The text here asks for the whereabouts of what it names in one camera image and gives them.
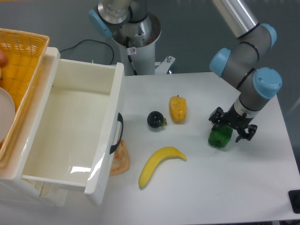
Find white plate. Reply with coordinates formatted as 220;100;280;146
0;88;15;142

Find white drawer cabinet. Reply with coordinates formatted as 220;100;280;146
0;47;67;206

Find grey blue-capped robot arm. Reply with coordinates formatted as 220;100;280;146
89;0;282;143

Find black corner device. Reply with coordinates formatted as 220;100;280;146
288;190;300;214

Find yellow bell pepper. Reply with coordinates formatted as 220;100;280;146
169;96;187;123

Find black cable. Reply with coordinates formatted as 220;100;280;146
60;39;115;65

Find white open drawer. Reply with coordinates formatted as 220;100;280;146
22;59;125;205

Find yellow banana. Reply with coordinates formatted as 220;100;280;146
138;146;187;190

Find green bell pepper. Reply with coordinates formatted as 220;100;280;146
208;125;233;148

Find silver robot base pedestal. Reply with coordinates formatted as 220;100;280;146
112;13;175;76

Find orange bread slice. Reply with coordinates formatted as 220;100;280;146
109;140;130;177

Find orange woven basket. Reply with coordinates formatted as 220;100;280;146
0;28;50;162

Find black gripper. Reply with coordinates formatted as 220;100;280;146
209;105;257;143

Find dark purple mangosteen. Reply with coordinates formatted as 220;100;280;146
147;111;167;128

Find red fruit in basket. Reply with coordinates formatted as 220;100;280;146
0;50;8;68

